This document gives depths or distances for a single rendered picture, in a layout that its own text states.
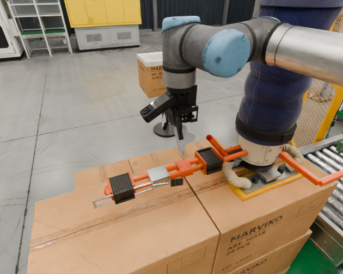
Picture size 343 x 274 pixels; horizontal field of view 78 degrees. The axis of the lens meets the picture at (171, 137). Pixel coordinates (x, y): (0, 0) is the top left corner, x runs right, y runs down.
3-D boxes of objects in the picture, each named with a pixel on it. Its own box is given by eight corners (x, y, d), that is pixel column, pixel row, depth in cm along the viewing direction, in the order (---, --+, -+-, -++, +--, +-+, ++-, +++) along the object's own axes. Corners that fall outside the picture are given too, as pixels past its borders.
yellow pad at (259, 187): (286, 162, 102) (289, 155, 99) (304, 176, 95) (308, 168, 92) (227, 184, 92) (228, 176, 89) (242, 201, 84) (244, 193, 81)
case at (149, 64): (182, 80, 292) (182, 49, 269) (195, 90, 261) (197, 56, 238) (139, 86, 273) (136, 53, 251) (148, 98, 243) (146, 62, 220)
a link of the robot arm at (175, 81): (170, 75, 52) (157, 64, 59) (170, 94, 55) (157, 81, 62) (202, 71, 55) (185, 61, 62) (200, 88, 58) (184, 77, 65)
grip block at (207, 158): (210, 155, 92) (212, 144, 88) (223, 170, 84) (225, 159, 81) (193, 161, 89) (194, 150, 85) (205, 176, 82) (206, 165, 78)
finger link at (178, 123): (185, 138, 61) (179, 109, 61) (181, 140, 61) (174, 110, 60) (179, 139, 66) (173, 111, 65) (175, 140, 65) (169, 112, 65)
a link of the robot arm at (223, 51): (262, 25, 42) (216, 18, 50) (222, 35, 37) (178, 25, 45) (253, 72, 48) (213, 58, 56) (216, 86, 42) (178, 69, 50)
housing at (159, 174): (164, 172, 83) (163, 164, 81) (170, 184, 78) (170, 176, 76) (146, 178, 81) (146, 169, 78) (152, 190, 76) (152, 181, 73)
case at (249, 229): (255, 182, 145) (270, 134, 122) (306, 234, 115) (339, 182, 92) (175, 212, 126) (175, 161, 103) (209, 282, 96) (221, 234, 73)
